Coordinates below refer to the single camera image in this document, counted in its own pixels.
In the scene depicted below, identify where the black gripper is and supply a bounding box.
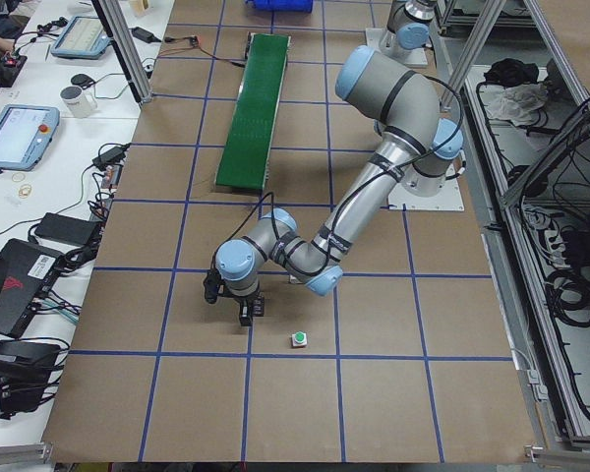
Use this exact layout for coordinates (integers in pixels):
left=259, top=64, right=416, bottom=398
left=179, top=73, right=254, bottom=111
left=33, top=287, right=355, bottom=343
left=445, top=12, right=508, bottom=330
left=230, top=290, right=265, bottom=327

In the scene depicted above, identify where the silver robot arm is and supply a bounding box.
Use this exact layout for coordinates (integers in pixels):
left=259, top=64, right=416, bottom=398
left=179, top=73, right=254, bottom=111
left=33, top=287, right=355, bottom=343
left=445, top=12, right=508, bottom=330
left=379, top=0, right=437, bottom=65
left=203, top=45, right=463, bottom=326

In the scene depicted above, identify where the green push button box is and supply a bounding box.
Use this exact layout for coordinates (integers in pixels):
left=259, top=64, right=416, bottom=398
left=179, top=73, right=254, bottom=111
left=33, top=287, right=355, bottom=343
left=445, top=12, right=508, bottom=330
left=291, top=331, right=308, bottom=348

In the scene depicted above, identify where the green conveyor belt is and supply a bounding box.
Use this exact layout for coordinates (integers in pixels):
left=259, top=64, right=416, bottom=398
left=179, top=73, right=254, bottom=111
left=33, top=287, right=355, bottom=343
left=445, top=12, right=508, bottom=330
left=215, top=33, right=291, bottom=193

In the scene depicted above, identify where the black power adapter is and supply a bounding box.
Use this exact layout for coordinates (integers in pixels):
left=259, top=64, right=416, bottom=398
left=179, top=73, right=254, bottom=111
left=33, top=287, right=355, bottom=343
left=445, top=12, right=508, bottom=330
left=34, top=212, right=101, bottom=246

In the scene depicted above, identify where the black laptop computer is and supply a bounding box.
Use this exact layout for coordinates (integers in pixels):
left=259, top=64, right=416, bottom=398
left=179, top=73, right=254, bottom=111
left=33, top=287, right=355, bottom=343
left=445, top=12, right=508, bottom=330
left=0, top=238, right=63, bottom=338

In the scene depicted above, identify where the white mug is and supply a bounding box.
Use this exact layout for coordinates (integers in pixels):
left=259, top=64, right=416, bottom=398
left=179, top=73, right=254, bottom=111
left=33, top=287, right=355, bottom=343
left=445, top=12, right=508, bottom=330
left=60, top=86, right=97, bottom=118

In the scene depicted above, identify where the black mouse device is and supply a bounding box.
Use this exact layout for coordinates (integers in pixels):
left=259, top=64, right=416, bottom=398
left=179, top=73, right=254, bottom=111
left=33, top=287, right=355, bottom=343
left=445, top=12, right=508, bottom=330
left=71, top=74, right=96, bottom=89

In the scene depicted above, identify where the near blue teach pendant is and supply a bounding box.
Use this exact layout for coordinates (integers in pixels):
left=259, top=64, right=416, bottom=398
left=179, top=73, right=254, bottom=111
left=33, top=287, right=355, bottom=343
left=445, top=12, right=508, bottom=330
left=0, top=104, right=60, bottom=171

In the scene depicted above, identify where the blue teach pendant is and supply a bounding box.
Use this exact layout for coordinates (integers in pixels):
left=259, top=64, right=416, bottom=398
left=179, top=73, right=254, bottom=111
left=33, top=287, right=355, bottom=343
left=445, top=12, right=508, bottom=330
left=50, top=16, right=110, bottom=60
left=0, top=104, right=60, bottom=171

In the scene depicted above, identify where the blue plastic bin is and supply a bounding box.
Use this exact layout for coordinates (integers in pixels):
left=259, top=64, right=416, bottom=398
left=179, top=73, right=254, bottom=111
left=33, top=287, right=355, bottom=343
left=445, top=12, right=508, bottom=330
left=250, top=0, right=314, bottom=13

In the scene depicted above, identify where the far blue teach pendant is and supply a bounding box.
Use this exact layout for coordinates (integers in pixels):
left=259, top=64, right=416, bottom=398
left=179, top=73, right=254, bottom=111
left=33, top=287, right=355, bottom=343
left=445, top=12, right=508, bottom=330
left=50, top=16, right=110, bottom=60

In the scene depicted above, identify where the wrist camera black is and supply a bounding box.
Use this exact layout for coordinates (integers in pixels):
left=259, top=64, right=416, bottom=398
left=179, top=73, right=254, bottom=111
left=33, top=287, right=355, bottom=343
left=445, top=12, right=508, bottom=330
left=203, top=269, right=224, bottom=305

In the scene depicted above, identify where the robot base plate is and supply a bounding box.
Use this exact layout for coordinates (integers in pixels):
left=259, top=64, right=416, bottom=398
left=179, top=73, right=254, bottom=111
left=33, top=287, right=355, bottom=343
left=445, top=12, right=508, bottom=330
left=387, top=164, right=465, bottom=211
left=365, top=28, right=428, bottom=69

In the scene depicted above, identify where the red black power cable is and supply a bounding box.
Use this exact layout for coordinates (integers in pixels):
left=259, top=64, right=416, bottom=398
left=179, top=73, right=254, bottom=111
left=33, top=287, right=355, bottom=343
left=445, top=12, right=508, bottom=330
left=162, top=34, right=247, bottom=68

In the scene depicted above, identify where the aluminium frame post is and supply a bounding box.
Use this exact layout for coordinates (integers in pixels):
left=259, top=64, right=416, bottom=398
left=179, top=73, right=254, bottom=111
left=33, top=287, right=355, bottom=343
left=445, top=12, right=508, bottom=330
left=92, top=0, right=152, bottom=105

